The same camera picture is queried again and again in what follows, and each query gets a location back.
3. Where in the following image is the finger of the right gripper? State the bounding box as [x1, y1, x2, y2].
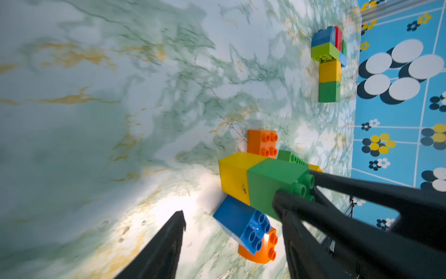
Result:
[272, 191, 446, 279]
[310, 170, 446, 241]

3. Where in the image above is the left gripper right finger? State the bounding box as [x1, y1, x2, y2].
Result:
[282, 210, 351, 279]

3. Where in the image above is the small orange lego brick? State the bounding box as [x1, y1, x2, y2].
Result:
[238, 227, 278, 265]

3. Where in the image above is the small blue lego brick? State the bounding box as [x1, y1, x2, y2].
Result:
[311, 26, 336, 47]

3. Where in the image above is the yellow square lego brick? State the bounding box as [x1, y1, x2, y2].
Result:
[319, 60, 341, 83]

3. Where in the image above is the light blue long lego brick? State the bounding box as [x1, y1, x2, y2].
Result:
[339, 52, 347, 67]

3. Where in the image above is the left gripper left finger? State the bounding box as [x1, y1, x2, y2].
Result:
[116, 210, 186, 279]

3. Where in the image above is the red square lego brick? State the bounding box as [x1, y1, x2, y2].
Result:
[334, 26, 343, 52]

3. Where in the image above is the lime long lego brick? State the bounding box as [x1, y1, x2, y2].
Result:
[311, 43, 340, 63]

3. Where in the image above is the orange long lego brick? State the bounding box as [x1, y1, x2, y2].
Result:
[247, 130, 278, 159]

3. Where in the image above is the green long lego brick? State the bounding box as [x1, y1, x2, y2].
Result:
[277, 149, 308, 166]

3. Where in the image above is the green square lego brick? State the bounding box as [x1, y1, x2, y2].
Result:
[247, 158, 315, 220]

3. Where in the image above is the small green lego brick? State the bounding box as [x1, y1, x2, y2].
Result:
[342, 40, 347, 56]

